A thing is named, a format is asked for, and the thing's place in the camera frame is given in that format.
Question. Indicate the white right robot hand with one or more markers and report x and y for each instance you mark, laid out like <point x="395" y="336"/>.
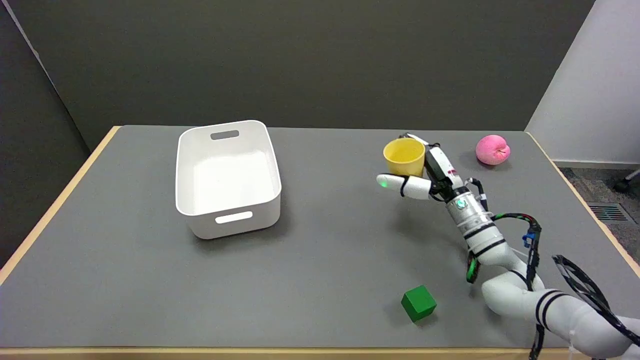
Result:
<point x="439" y="172"/>

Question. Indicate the yellow plastic cup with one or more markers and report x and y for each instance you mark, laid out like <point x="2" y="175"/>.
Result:
<point x="404" y="156"/>

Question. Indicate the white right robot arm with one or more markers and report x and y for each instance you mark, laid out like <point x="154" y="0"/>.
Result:
<point x="505" y="260"/>

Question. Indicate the white plastic storage box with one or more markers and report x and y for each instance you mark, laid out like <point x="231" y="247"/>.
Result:
<point x="227" y="177"/>

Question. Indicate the pink toy apple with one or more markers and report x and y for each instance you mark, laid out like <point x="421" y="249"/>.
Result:
<point x="492" y="149"/>

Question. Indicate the green cube block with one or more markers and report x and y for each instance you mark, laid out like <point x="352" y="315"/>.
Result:
<point x="418" y="303"/>

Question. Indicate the floor vent grate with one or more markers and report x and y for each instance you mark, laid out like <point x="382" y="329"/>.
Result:
<point x="608" y="212"/>

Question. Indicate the black chair caster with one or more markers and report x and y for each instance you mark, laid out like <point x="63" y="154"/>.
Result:
<point x="626" y="182"/>

